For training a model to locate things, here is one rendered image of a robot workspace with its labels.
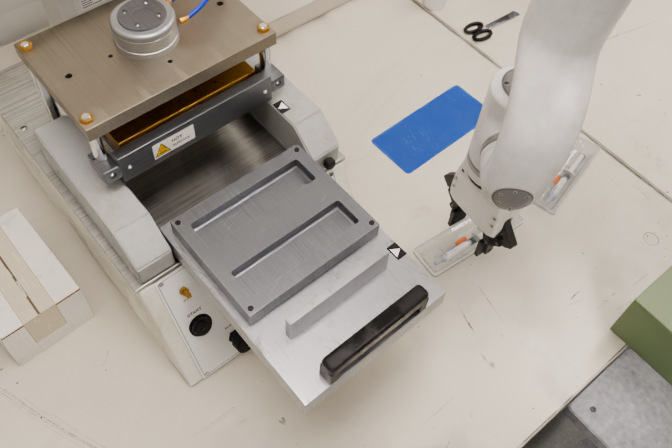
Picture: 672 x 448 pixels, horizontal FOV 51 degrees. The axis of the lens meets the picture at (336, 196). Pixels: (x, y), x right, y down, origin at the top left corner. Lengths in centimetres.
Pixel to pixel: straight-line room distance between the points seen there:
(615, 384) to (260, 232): 58
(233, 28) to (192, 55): 7
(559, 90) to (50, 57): 60
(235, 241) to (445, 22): 83
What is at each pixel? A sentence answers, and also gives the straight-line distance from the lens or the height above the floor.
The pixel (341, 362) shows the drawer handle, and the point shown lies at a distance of 77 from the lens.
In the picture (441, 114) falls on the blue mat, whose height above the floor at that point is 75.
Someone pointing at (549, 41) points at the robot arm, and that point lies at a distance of 76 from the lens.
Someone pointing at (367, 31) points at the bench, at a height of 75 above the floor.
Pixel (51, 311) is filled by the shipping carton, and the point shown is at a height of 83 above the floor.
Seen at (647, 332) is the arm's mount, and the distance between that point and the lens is 112.
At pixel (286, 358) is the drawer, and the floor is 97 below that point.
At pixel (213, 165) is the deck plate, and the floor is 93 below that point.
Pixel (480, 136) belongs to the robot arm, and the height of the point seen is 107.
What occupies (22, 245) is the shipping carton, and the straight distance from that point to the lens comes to 110.
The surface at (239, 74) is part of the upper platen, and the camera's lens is 94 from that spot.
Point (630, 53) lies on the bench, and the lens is 158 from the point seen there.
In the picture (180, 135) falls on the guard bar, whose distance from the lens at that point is 90.
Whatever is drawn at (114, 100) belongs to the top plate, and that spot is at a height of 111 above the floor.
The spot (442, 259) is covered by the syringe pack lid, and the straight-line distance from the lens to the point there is 107.
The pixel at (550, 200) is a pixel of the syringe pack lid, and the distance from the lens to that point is 123.
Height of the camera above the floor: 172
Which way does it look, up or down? 54 degrees down
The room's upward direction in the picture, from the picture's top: 5 degrees clockwise
